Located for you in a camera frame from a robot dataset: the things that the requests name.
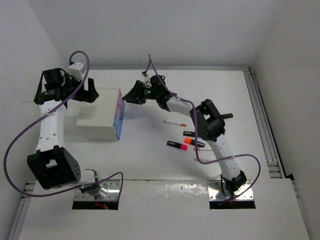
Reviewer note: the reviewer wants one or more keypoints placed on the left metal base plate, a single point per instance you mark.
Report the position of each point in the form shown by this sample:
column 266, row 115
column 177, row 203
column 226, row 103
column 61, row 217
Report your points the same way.
column 108, row 191

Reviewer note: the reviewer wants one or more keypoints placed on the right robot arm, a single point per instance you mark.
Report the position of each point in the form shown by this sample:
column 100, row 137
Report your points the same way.
column 208, row 122

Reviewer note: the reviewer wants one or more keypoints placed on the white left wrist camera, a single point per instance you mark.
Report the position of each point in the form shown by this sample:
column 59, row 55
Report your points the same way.
column 77, row 70

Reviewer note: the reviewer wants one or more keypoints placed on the peach capped white pen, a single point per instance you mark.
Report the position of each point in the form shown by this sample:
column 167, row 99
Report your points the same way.
column 204, row 160

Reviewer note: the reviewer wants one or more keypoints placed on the pink capped white pen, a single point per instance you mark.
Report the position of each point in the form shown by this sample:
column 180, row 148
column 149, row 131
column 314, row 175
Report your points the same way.
column 202, row 149

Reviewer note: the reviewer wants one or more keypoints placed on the orange black highlighter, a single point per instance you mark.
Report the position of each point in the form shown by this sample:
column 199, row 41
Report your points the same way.
column 193, row 142

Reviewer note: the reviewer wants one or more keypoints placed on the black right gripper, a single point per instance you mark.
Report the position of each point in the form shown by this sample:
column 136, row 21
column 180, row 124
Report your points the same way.
column 135, row 95

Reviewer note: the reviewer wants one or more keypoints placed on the pink drawer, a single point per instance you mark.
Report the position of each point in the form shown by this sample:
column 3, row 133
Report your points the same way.
column 119, row 97

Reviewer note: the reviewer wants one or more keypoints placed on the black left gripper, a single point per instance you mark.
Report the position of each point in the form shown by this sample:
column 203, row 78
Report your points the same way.
column 88, row 96

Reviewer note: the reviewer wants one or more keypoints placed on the yellow black highlighter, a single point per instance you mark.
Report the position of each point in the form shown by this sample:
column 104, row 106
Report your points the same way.
column 227, row 116

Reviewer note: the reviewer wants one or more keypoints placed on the pink black highlighter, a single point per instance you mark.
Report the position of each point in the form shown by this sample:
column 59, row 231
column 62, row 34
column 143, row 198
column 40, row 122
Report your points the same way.
column 177, row 145

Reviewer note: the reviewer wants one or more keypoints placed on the aluminium frame rail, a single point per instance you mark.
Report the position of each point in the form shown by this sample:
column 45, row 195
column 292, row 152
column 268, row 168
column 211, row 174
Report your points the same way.
column 272, row 156

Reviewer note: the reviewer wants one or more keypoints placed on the orange capped white pen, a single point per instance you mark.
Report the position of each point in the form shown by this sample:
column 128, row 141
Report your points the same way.
column 175, row 123

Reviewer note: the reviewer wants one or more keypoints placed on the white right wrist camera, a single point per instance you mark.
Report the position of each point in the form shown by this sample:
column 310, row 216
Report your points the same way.
column 146, row 79

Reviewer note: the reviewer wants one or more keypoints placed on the blue drawer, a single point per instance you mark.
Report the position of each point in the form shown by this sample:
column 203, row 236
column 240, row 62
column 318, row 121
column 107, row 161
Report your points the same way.
column 119, row 120

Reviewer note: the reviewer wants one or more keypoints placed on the white drawer cabinet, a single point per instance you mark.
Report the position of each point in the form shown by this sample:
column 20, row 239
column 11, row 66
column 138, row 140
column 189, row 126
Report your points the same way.
column 96, row 120

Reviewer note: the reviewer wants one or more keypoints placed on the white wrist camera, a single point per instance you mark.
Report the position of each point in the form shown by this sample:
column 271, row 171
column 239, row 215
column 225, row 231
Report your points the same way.
column 146, row 79
column 77, row 70

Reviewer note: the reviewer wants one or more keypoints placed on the purple black highlighter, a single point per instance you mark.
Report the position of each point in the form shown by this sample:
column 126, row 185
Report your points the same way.
column 189, row 134

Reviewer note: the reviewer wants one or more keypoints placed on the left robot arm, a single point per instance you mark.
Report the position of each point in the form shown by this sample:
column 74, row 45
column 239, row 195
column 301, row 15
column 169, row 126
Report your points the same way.
column 52, row 165

